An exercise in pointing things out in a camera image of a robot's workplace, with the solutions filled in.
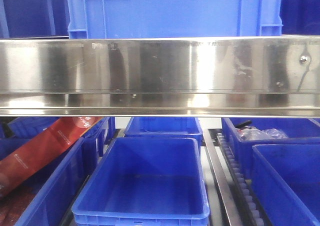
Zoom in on stainless steel shelf rail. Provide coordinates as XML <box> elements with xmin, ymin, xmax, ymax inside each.
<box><xmin>0</xmin><ymin>35</ymin><xmax>320</xmax><ymax>118</ymax></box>

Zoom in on blue bin with plastic bags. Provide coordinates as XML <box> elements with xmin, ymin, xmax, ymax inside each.
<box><xmin>221</xmin><ymin>116</ymin><xmax>320</xmax><ymax>180</ymax></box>

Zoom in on steel lane guide rail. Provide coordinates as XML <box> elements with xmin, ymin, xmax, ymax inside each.
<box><xmin>203</xmin><ymin>129</ymin><xmax>243</xmax><ymax>226</ymax></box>

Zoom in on white roller track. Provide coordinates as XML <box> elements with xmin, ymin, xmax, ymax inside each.
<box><xmin>216</xmin><ymin>132</ymin><xmax>266</xmax><ymax>226</ymax></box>

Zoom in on empty blue centre bin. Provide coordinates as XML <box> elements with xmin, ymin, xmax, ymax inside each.
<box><xmin>71</xmin><ymin>137</ymin><xmax>210</xmax><ymax>226</ymax></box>

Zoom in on large blue upper bin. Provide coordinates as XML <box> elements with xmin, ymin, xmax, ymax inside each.
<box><xmin>67</xmin><ymin>0</ymin><xmax>283</xmax><ymax>39</ymax></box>

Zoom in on red packaging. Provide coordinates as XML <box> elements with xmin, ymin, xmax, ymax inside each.
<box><xmin>0</xmin><ymin>116</ymin><xmax>101</xmax><ymax>226</ymax></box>

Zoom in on blue bin with red packs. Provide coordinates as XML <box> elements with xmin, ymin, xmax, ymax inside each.
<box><xmin>0</xmin><ymin>117</ymin><xmax>110</xmax><ymax>226</ymax></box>

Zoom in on clear plastic bags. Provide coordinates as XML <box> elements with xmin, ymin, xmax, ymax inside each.
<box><xmin>236</xmin><ymin>126</ymin><xmax>289</xmax><ymax>141</ymax></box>

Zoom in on blue lower-right front bin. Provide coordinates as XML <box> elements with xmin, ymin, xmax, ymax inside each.
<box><xmin>251</xmin><ymin>143</ymin><xmax>320</xmax><ymax>226</ymax></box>

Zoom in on blue bin behind centre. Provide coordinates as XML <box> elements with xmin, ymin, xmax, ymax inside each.
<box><xmin>124</xmin><ymin>116</ymin><xmax>203</xmax><ymax>147</ymax></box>

